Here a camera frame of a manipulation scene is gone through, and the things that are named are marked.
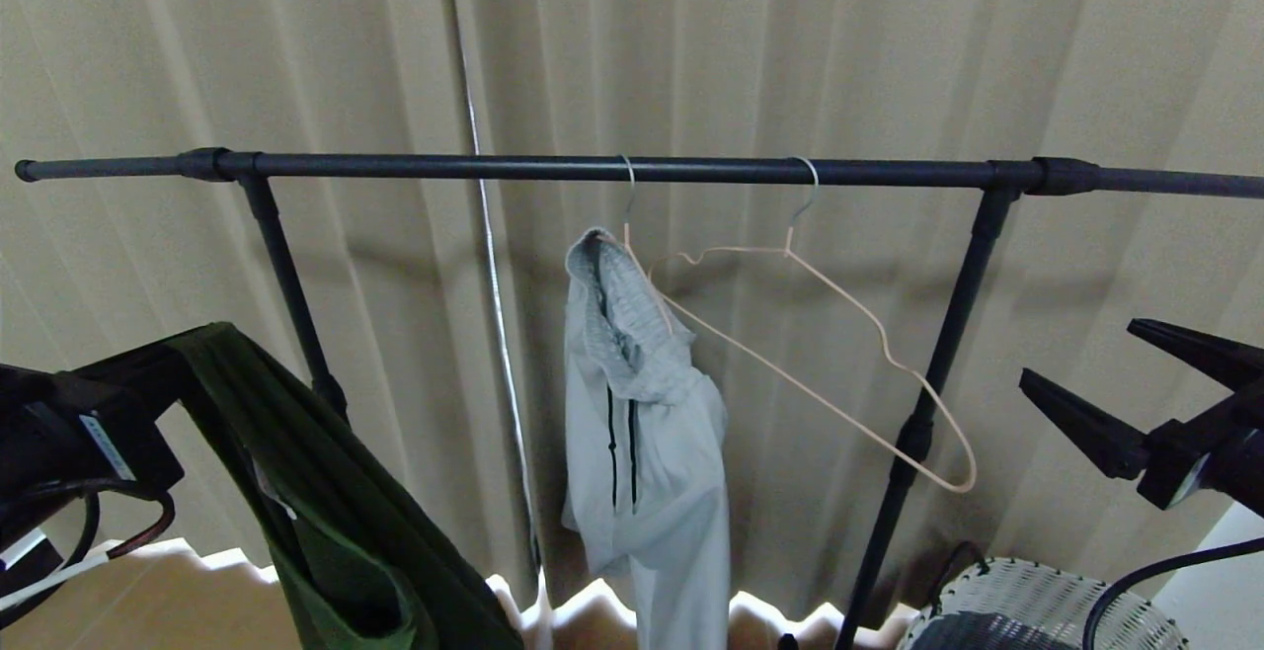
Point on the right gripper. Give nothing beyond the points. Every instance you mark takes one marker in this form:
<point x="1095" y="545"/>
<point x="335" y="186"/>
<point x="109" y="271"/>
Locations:
<point x="1224" y="452"/>

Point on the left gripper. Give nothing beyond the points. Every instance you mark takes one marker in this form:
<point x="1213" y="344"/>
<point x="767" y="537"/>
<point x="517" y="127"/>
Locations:
<point x="69" y="443"/>

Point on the green garment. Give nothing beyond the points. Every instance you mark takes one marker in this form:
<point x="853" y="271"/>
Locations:
<point x="326" y="492"/>

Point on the pink clothes hanger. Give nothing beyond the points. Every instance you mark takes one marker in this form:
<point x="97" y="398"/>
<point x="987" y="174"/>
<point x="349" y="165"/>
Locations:
<point x="787" y="240"/>
<point x="632" y="176"/>

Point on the pale grey shorts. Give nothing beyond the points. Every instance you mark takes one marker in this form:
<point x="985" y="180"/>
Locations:
<point x="652" y="452"/>

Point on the white laundry basket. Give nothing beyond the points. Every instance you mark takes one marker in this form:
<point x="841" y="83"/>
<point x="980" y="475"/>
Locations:
<point x="1027" y="591"/>

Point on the black clothes rack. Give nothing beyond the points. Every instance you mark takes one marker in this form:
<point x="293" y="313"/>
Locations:
<point x="691" y="170"/>

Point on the beige curtain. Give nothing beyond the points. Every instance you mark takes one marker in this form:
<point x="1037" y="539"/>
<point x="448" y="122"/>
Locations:
<point x="889" y="38"/>

